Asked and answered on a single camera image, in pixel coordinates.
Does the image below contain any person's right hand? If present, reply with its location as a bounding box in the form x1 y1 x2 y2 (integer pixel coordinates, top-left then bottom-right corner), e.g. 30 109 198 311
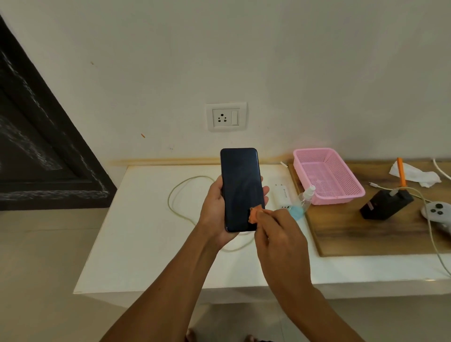
253 208 314 293

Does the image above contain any person's left hand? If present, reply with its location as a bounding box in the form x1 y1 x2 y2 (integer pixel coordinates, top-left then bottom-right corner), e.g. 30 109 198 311
197 175 270 251

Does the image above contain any orange cleaning cloth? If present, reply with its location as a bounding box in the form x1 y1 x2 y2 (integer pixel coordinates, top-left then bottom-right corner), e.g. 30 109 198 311
248 207 272 225

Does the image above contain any white charging cable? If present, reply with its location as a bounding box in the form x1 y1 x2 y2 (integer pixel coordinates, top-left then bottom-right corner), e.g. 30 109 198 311
167 175 258 253

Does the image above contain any black smartphone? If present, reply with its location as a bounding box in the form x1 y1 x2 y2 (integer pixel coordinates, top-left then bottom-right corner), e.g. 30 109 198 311
220 148 265 233

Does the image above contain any clear spray bottle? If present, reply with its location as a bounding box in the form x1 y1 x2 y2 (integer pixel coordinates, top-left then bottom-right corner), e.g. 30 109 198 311
288 185 317 222

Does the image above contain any white charger adapter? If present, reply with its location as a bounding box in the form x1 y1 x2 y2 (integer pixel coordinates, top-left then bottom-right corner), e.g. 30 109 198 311
274 183 293 209

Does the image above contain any person's right forearm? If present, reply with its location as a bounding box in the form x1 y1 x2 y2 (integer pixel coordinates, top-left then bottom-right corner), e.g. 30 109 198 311
271 285 365 342

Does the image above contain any person's left forearm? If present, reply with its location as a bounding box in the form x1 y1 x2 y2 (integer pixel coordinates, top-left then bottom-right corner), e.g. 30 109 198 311
100 225 226 342

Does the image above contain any brown wooden board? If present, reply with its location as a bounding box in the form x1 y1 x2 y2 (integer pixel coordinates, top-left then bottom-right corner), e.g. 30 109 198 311
287 160 451 258

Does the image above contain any pink plastic basket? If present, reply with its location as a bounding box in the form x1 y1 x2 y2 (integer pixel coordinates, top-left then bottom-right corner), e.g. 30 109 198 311
293 148 366 206

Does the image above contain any black power bank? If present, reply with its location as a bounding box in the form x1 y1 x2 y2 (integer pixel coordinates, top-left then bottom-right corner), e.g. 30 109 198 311
359 188 415 221

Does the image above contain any orange pen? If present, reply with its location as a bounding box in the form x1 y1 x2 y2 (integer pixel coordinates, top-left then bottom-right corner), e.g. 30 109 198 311
397 157 407 188

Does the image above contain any white crumpled tissue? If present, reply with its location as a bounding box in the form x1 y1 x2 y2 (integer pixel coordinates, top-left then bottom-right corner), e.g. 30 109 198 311
389 161 442 188

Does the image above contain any white game controller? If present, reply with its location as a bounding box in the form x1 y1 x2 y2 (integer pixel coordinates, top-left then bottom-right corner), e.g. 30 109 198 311
421 201 451 235

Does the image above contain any black carved door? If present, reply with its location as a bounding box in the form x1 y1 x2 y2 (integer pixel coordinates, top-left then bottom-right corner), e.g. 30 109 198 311
0 14 117 211

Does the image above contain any white wall socket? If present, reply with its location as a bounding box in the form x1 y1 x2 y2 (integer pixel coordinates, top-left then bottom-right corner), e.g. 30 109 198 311
205 102 248 133

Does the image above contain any white cable with grey plug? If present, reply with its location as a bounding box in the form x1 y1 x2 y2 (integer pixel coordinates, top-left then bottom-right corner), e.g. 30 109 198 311
389 187 451 277

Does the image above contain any thick white cable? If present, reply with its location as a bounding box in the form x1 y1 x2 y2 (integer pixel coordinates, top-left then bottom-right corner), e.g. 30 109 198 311
432 157 451 181

